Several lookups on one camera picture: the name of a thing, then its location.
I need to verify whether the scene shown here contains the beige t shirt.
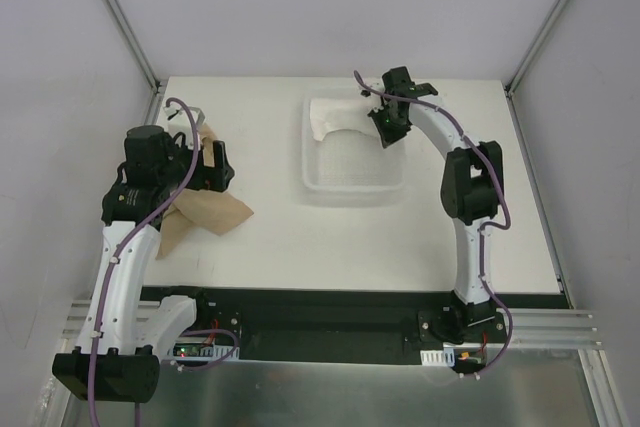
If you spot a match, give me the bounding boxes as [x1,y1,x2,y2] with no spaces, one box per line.
[154,122,255,261]

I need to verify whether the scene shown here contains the white plastic basket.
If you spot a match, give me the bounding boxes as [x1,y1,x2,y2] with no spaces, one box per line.
[301,87,406,196]

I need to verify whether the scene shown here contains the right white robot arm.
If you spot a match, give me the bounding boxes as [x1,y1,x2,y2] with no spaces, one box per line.
[362,66,504,345]

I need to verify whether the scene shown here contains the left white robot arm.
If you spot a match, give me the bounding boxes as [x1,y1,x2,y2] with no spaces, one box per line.
[52,125,234,404]

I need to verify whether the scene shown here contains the rolled white t shirt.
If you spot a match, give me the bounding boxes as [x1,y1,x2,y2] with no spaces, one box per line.
[309,98,378,142]

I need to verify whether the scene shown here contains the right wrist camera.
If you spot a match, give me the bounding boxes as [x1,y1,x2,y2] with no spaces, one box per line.
[360,89,386,117]

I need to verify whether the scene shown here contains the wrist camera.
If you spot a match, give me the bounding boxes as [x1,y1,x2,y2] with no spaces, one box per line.
[163,104,205,136]
[360,89,386,117]

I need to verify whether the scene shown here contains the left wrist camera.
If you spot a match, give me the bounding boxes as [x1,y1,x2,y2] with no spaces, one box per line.
[163,104,205,136]

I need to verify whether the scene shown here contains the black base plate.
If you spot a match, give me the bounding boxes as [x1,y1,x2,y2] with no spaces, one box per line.
[142,286,509,366]

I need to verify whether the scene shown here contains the left aluminium frame post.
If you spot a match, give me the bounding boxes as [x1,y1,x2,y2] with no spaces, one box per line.
[102,0,162,92]

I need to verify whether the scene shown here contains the aluminium frame post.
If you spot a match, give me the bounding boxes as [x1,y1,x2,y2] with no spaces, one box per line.
[505,0,572,98]
[102,0,162,92]

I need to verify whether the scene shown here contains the right white cable duct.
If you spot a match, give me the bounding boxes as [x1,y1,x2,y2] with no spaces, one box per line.
[420,348,455,368]

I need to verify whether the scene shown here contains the aluminium front rail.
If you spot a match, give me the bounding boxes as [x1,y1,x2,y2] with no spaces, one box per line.
[61,300,604,350]

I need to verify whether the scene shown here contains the right aluminium frame post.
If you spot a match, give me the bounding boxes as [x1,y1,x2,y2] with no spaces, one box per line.
[505,0,572,98]

